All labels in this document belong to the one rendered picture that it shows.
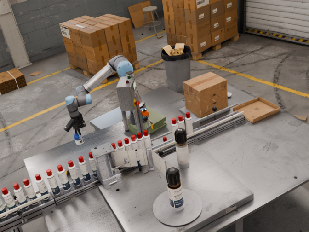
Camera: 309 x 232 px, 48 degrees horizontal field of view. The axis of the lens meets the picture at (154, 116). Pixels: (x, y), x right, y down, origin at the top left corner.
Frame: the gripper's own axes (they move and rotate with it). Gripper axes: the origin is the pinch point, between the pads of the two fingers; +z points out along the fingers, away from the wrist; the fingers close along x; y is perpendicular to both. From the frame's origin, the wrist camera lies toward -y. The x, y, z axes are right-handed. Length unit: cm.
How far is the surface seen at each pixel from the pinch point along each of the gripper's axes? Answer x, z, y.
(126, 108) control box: -42, -31, 25
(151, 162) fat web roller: -65, 4, 23
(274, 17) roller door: 157, 61, 473
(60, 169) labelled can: -36.1, -7.0, -30.5
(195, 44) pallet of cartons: 211, 72, 322
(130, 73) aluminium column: -34, -50, 38
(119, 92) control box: -41, -44, 23
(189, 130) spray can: -54, 6, 69
